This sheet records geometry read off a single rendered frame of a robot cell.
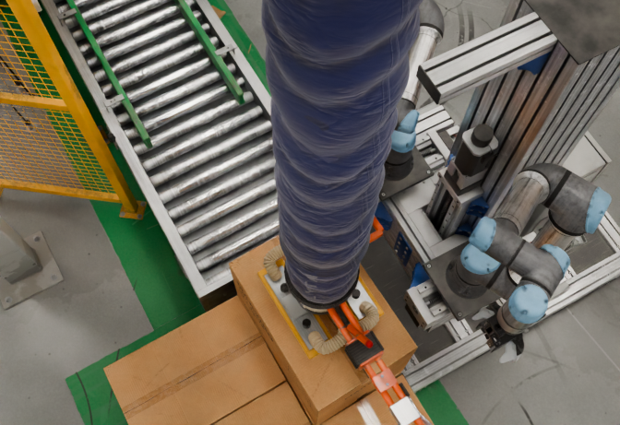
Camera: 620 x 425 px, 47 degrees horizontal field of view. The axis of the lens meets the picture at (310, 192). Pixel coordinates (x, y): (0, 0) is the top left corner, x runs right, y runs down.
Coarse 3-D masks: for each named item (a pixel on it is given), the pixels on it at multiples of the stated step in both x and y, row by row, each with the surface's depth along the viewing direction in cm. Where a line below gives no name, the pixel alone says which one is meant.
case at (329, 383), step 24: (240, 264) 252; (360, 264) 253; (240, 288) 259; (264, 288) 249; (264, 312) 245; (384, 312) 245; (264, 336) 273; (288, 336) 241; (384, 336) 242; (408, 336) 242; (288, 360) 238; (312, 360) 238; (336, 360) 238; (384, 360) 238; (408, 360) 258; (312, 384) 235; (336, 384) 235; (360, 384) 235; (312, 408) 244; (336, 408) 255
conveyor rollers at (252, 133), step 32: (96, 0) 354; (128, 0) 353; (160, 0) 352; (96, 32) 346; (128, 32) 345; (160, 32) 343; (192, 32) 343; (96, 64) 337; (128, 64) 336; (160, 64) 335; (192, 64) 335; (128, 96) 328; (160, 96) 328; (192, 128) 323; (224, 128) 321; (256, 128) 321; (160, 160) 314; (192, 160) 314; (224, 160) 315; (224, 192) 309; (256, 192) 308; (192, 224) 301; (224, 224) 302; (224, 256) 296
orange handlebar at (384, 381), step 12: (372, 240) 231; (336, 312) 221; (348, 312) 220; (336, 324) 220; (348, 336) 217; (372, 372) 213; (384, 372) 212; (384, 384) 211; (396, 384) 211; (384, 396) 210; (420, 420) 207
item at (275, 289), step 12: (276, 264) 240; (264, 276) 237; (276, 288) 236; (276, 300) 234; (288, 312) 232; (288, 324) 231; (300, 324) 231; (312, 324) 231; (300, 336) 229; (324, 336) 229; (312, 348) 228
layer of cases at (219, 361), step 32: (192, 320) 284; (224, 320) 284; (160, 352) 279; (192, 352) 279; (224, 352) 279; (256, 352) 279; (128, 384) 273; (160, 384) 274; (192, 384) 274; (224, 384) 274; (256, 384) 274; (288, 384) 274; (128, 416) 269; (160, 416) 269; (192, 416) 269; (224, 416) 269; (256, 416) 269; (288, 416) 269; (352, 416) 269; (384, 416) 269
